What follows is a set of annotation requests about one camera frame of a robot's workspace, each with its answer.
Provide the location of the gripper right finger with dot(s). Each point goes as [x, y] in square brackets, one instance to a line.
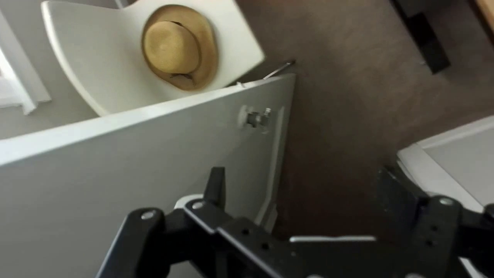
[436, 231]

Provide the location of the white window frame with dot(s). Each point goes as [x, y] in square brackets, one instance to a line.
[23, 77]

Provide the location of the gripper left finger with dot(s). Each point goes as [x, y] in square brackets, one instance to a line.
[239, 239]

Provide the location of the grey closet door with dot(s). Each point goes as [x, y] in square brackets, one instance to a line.
[115, 166]

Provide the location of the straw hat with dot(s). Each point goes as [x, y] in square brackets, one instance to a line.
[173, 46]

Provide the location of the dark furniture piece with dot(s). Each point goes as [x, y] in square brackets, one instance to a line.
[424, 34]

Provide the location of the white moulded chair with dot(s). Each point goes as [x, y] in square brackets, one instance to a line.
[100, 54]

